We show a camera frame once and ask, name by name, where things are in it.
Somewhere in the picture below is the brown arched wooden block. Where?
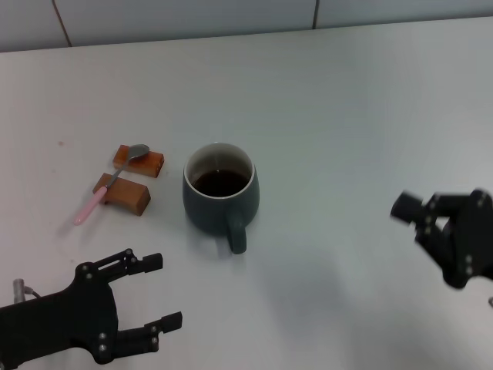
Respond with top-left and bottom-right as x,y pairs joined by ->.
92,172 -> 152,218

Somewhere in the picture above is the dark coffee liquid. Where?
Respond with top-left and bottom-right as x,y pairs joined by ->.
192,170 -> 251,197

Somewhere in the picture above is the left gripper cable with connector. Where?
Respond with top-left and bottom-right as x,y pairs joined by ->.
12,279 -> 42,305

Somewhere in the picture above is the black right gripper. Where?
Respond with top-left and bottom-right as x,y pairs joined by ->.
390,187 -> 493,290

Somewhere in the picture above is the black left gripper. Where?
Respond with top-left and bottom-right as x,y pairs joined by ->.
0,248 -> 184,365

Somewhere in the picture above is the pink handled metal spoon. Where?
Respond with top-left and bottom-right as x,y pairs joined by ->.
73,143 -> 150,227

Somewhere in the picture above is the grey ceramic cup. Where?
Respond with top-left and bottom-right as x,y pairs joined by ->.
182,142 -> 261,255

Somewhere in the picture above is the orange flat wooden block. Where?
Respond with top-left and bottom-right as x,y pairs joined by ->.
112,144 -> 166,179

